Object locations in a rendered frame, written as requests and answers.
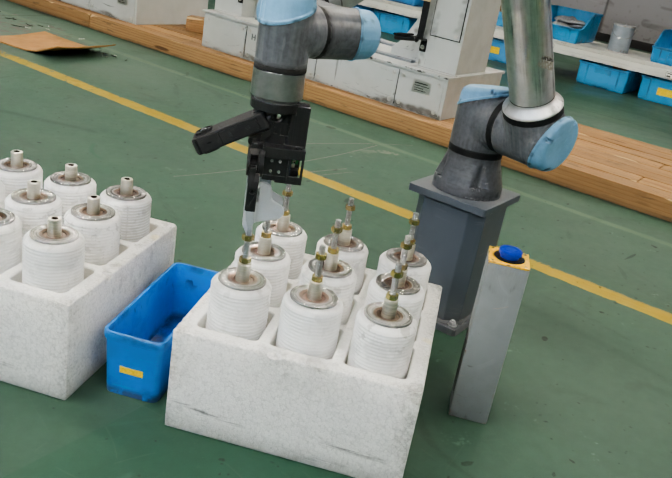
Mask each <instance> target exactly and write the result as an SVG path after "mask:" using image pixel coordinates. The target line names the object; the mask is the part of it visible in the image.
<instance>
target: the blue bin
mask: <svg viewBox="0 0 672 478"><path fill-rule="evenodd" d="M217 273H219V272H217V271H213V270H209V269H205V268H201V267H197V266H193V265H189V264H185V263H174V264H172V265H171V266H170V267H169V268H168V269H167V270H166V271H165V272H164V273H162V274H161V275H160V276H159V277H158V278H157V279H156V280H155V281H154V282H153V283H152V284H151V285H150V286H148V287H147V288H146V289H145V290H144V291H143V292H142V293H141V294H140V295H139V296H138V297H137V298H136V299H135V300H133V301H132V302H131V303H130V304H129V305H128V306H127V307H126V308H125V309H124V310H123V311H122V312H121V313H120V314H118V315H117V316H116V317H115V318H114V319H113V320H112V321H111V322H110V323H109V324H108V325H107V326H106V327H105V328H104V335H105V338H106V339H107V390H108V391H110V392H113V393H117V394H120V395H124V396H128V397H131V398H135V399H138V400H142V401H146V402H149V403H155V402H158V401H159V400H160V398H161V397H162V396H163V395H164V393H165V392H166V391H167V389H168V383H169V372H170V362H171V351H172V341H173V331H174V329H175V328H176V327H177V325H178V324H179V323H180V322H182V320H183V319H184V317H185V316H186V315H187V314H188V313H189V312H190V311H191V309H192V308H193V307H194V306H195V305H196V304H197V303H198V301H199V300H200V299H201V298H202V297H203V296H204V294H205V293H207V291H208V290H209V289H210V287H211V280H212V278H213V277H214V276H215V275H216V274H217Z"/></svg>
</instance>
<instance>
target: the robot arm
mask: <svg viewBox="0 0 672 478"><path fill-rule="evenodd" d="M362 1H364V0H259V1H258V4H257V9H256V15H257V21H258V32H257V40H256V49H255V57H254V66H253V73H252V81H251V89H250V92H251V93H252V95H251V101H250V105H251V107H253V108H255V109H252V110H250V111H247V112H245V113H242V114H240V115H237V116H235V117H233V118H230V119H228V120H225V121H223V122H220V123H218V124H215V125H213V126H212V125H209V126H206V127H203V128H201V129H199V130H197V131H196V132H195V134H194V136H193V139H192V144H193V146H194V148H195V150H196V152H197V154H198V155H202V154H208V153H211V152H213V151H216V150H218V149H219V148H220V147H222V146H225V145H227V144H230V143H232V142H235V141H237V140H240V139H242V138H245V137H247V136H248V143H249V145H248V153H247V162H246V175H247V182H246V191H245V200H244V209H243V218H242V221H243V222H242V225H243V227H244V230H245V232H246V234H247V235H248V236H251V233H252V227H253V223H255V222H260V221H268V220H275V219H280V218H281V217H282V216H283V215H284V208H283V206H282V205H283V198H282V197H281V196H280V195H278V194H277V193H275V192H273V191H272V187H271V180H273V181H274V182H276V183H284V184H292V185H300V186H301V181H302V174H303V167H304V161H305V154H306V150H305V146H306V140H307V133H308V127H309V120H310V113H311V107H310V103H306V102H299V101H301V100H302V99H303V92H304V85H305V78H306V72H307V65H308V59H329V60H348V61H354V60H364V59H368V58H370V57H371V56H372V55H373V54H374V53H375V52H376V51H377V49H378V47H379V44H380V40H381V39H380V37H381V27H380V23H379V20H378V18H377V17H376V15H375V14H374V13H373V12H371V11H369V10H365V9H360V8H358V7H354V6H356V5H357V4H359V3H361V2H362ZM501 10H502V22H503V33H504V44H505V55H506V66H507V78H508V87H503V86H494V85H482V84H470V85H466V86H465V87H464V88H463V89H462V91H461V94H460V98H459V101H458V102H457V105H458V106H457V110H456V115H455V119H454V124H453V128H452V132H451V137H450V141H449V146H448V150H447V152H446V153H445V155H444V157H443V159H442V160H441V162H440V164H439V165H438V167H437V169H436V170H435V172H434V176H433V180H432V183H433V185H434V186H435V187H436V188H437V189H439V190H441V191H443V192H445V193H447V194H450V195H452V196H456V197H459V198H463V199H468V200H474V201H494V200H497V199H499V198H500V195H501V192H502V174H501V158H502V155H503V156H506V157H508V158H511V159H513V160H515V161H518V162H520V163H522V164H525V165H527V166H528V167H529V168H535V169H537V170H540V171H551V170H553V169H555V168H557V167H558V166H559V165H560V164H562V163H563V162H564V160H565V159H566V158H567V157H568V155H569V154H570V152H571V151H572V149H573V147H574V145H575V142H576V139H577V136H578V124H577V122H576V120H574V119H573V118H572V117H571V116H566V115H565V113H564V100H563V97H562V96H561V95H560V94H559V93H558V92H556V91H555V75H554V53H553V32H552V10H551V0H501ZM277 114H280V115H281V116H280V117H278V115H277ZM277 117H278V118H277ZM300 161H302V163H301V170H300V176H299V177H298V174H299V173H298V171H299V164H300ZM259 178H260V181H259ZM258 188H259V189H258Z"/></svg>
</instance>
